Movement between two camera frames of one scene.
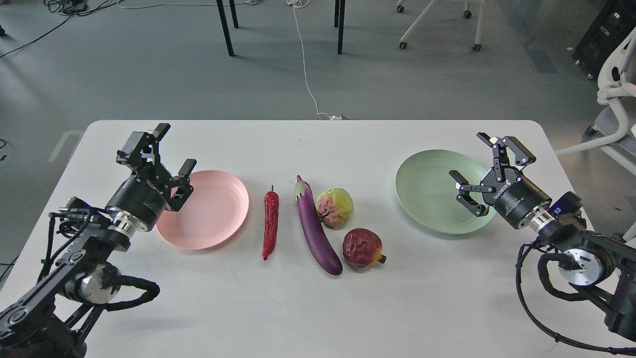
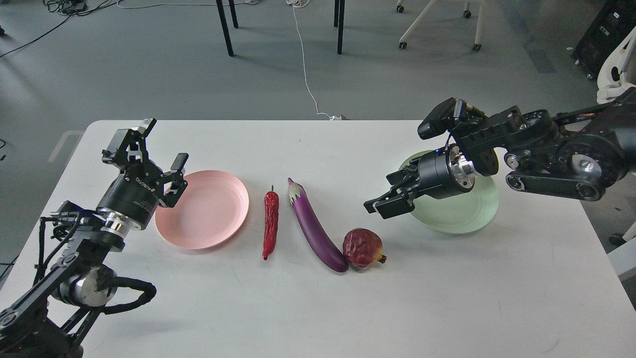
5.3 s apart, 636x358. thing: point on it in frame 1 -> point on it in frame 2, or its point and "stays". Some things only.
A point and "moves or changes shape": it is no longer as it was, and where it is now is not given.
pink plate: x=215 y=212 stays
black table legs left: x=225 y=23 stays
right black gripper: x=514 y=197 -> x=443 y=172
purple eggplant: x=313 y=229 moves or changes shape
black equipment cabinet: x=614 y=20 stays
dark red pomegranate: x=362 y=248 stays
